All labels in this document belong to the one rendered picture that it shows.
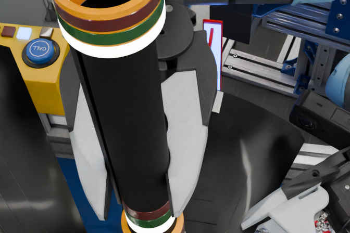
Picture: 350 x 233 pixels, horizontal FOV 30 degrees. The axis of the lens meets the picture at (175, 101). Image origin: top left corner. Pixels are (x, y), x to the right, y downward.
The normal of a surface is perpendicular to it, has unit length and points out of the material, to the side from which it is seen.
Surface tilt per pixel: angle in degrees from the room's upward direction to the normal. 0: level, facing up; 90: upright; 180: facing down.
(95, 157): 0
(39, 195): 44
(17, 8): 90
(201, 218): 6
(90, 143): 0
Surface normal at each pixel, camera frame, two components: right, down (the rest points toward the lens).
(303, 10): -0.40, 0.78
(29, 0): 0.99, 0.10
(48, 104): -0.15, 0.83
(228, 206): 0.10, -0.62
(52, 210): 0.35, 0.10
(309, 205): 0.00, -0.46
